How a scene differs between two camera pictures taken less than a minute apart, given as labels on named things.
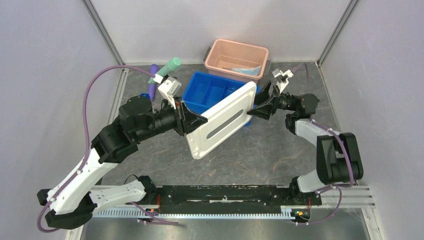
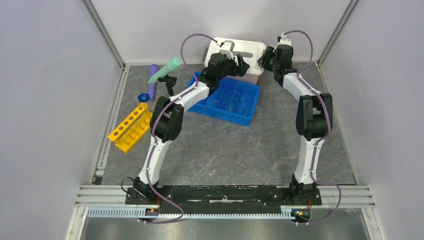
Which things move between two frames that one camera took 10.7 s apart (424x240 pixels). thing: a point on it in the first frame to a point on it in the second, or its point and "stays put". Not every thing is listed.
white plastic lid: x=223 y=119 to x=249 y=49
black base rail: x=231 y=197 stays put
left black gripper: x=186 y=121 to x=239 y=70
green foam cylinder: x=171 y=65 stays put
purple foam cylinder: x=154 y=68 stays put
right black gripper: x=263 y=97 to x=262 y=61
